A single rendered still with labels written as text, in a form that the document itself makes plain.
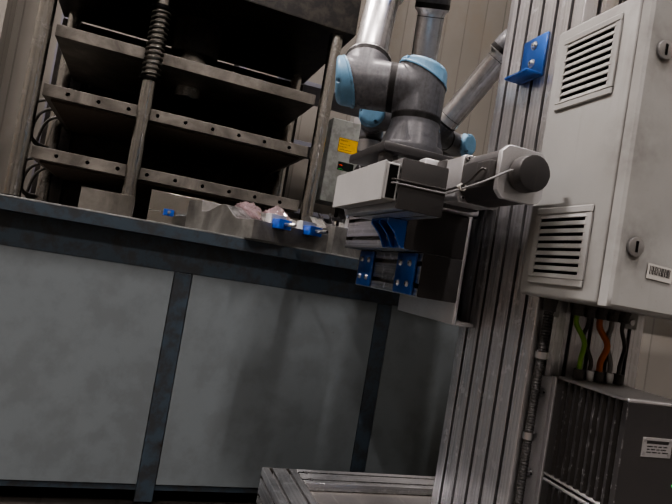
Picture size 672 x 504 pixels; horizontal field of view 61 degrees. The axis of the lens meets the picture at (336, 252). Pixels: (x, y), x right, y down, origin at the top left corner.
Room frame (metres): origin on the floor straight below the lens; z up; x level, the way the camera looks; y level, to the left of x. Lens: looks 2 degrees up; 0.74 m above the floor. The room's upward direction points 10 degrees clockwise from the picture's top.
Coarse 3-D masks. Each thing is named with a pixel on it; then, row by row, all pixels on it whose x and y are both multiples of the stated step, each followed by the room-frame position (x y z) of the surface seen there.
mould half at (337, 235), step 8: (320, 224) 2.04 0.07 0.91; (344, 224) 2.11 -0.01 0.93; (336, 232) 1.79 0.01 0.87; (344, 232) 1.79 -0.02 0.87; (328, 240) 1.83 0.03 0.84; (336, 240) 1.79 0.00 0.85; (344, 240) 1.80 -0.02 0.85; (328, 248) 1.82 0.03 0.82; (336, 248) 1.79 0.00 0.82; (344, 248) 1.80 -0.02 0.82; (352, 248) 1.81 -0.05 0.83; (352, 256) 1.81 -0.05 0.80
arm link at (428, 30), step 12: (420, 0) 1.52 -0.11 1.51; (432, 0) 1.50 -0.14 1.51; (444, 0) 1.51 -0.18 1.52; (420, 12) 1.54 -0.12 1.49; (432, 12) 1.52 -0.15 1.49; (444, 12) 1.53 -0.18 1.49; (420, 24) 1.55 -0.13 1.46; (432, 24) 1.54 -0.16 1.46; (420, 36) 1.56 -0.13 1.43; (432, 36) 1.55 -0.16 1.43; (420, 48) 1.57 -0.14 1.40; (432, 48) 1.57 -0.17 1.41
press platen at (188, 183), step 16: (48, 160) 2.24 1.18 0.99; (64, 160) 2.25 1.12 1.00; (80, 160) 2.27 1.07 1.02; (96, 160) 2.29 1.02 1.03; (144, 176) 2.35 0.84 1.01; (160, 176) 2.37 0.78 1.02; (176, 176) 2.40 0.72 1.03; (208, 192) 2.44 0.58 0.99; (224, 192) 2.46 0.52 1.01; (240, 192) 2.49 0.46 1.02; (256, 192) 2.51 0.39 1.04; (288, 208) 2.56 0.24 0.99
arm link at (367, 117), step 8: (360, 112) 1.65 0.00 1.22; (368, 112) 1.65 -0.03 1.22; (376, 112) 1.64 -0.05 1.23; (384, 112) 1.66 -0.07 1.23; (360, 120) 1.69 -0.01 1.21; (368, 120) 1.65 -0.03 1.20; (376, 120) 1.65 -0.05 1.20; (384, 120) 1.66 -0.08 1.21; (368, 128) 1.70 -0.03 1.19; (376, 128) 1.69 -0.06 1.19; (384, 128) 1.68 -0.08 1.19
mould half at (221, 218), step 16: (192, 208) 1.95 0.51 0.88; (208, 208) 1.90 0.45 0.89; (224, 208) 1.75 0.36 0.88; (240, 208) 1.77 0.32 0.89; (192, 224) 1.93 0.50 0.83; (208, 224) 1.83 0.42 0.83; (224, 224) 1.73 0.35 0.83; (240, 224) 1.65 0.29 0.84; (256, 224) 1.59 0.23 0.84; (272, 240) 1.63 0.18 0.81; (288, 240) 1.66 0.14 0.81; (304, 240) 1.69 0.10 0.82; (320, 240) 1.72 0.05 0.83
